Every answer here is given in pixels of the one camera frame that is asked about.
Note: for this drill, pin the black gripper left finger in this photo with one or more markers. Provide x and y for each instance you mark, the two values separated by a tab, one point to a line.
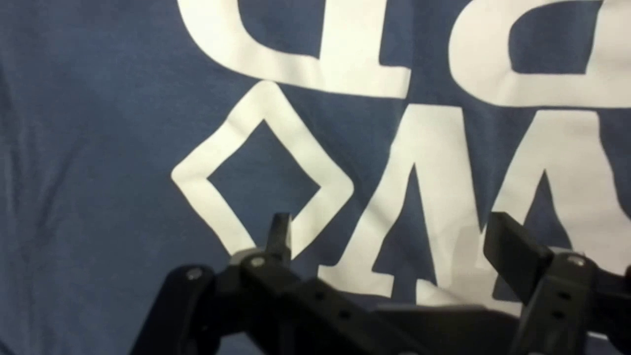
256	295

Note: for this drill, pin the blue printed T-shirt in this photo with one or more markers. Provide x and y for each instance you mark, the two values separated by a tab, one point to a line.
141	136

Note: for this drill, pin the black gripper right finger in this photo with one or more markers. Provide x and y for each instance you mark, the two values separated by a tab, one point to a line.
563	295

